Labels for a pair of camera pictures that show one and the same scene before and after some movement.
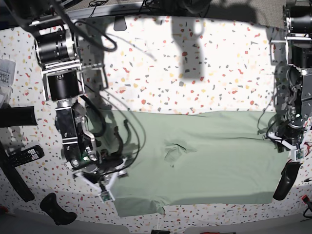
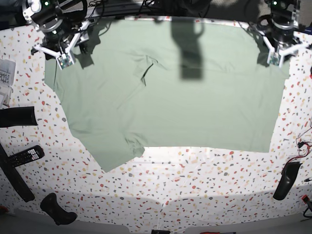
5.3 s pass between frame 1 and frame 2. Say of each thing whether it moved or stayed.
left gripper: moved
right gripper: moved
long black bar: stayed
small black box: stayed
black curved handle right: stayed
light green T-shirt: moved
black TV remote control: stayed
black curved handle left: stayed
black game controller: stayed
